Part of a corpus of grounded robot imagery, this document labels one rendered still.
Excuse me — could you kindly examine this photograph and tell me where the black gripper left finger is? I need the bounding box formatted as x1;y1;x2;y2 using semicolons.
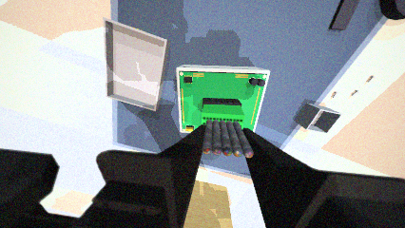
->
96;124;205;228

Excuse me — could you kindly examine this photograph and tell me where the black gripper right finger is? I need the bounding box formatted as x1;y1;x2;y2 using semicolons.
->
242;128;405;228

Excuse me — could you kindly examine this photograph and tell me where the green circuit board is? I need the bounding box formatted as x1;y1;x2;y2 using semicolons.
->
180;71;267;131

